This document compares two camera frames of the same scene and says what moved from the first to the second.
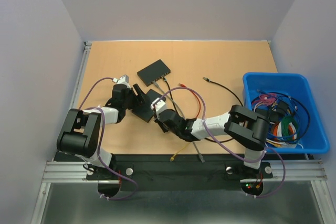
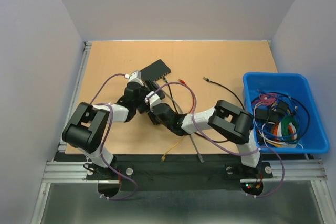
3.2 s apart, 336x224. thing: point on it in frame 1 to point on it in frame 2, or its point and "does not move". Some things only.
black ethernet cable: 209,81 does not move
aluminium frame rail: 59,171 does not move
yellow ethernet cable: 172,158 to 163,158
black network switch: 153,72 does not move
